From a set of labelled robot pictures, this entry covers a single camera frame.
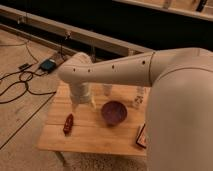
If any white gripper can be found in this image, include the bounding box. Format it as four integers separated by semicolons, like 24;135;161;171
69;83;96;111

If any purple ceramic bowl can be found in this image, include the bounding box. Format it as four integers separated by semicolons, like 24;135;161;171
101;101;127;126

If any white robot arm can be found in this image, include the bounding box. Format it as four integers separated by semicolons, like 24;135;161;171
58;48;213;171

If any clear glass cup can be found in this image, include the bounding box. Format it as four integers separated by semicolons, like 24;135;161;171
102;84;112;96

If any wooden table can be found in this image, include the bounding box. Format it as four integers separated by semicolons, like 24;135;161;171
38;82;149;157

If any clear plastic bottle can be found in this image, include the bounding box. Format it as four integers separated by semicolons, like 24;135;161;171
132;87;146;109

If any red and white box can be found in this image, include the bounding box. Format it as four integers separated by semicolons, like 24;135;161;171
136;125;146;148

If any small black plug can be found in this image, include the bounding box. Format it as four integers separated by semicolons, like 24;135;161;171
18;63;30;71

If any black floor cable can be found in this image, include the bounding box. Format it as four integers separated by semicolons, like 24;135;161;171
0;39;58;105

